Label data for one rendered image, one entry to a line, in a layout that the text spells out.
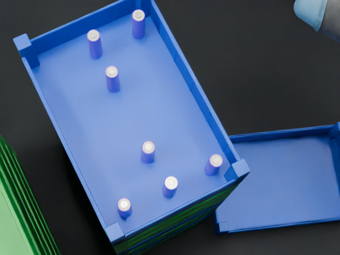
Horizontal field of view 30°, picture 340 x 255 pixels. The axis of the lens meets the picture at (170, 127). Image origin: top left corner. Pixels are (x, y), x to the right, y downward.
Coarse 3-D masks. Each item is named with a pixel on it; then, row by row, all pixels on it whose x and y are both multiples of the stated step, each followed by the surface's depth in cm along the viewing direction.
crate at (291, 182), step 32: (320, 128) 136; (256, 160) 139; (288, 160) 139; (320, 160) 139; (256, 192) 137; (288, 192) 137; (320, 192) 138; (224, 224) 127; (256, 224) 135; (288, 224) 130
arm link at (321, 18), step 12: (300, 0) 71; (312, 0) 70; (324, 0) 69; (336, 0) 69; (300, 12) 72; (312, 12) 71; (324, 12) 70; (336, 12) 70; (312, 24) 73; (324, 24) 71; (336, 24) 70; (336, 36) 72
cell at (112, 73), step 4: (108, 68) 85; (112, 68) 85; (116, 68) 85; (108, 72) 85; (112, 72) 85; (116, 72) 85; (108, 76) 85; (112, 76) 85; (116, 76) 85; (108, 80) 86; (112, 80) 86; (116, 80) 87; (108, 84) 88; (112, 84) 88; (116, 84) 88; (108, 88) 90; (112, 88) 89; (116, 88) 90; (112, 92) 91
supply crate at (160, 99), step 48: (144, 0) 88; (48, 48) 92; (144, 48) 93; (48, 96) 90; (96, 96) 91; (144, 96) 91; (192, 96) 91; (96, 144) 89; (192, 144) 90; (96, 192) 87; (144, 192) 88; (192, 192) 88
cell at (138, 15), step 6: (138, 12) 87; (132, 18) 88; (138, 18) 87; (144, 18) 87; (132, 24) 90; (138, 24) 88; (144, 24) 89; (132, 30) 92; (138, 30) 90; (144, 30) 92; (138, 36) 92
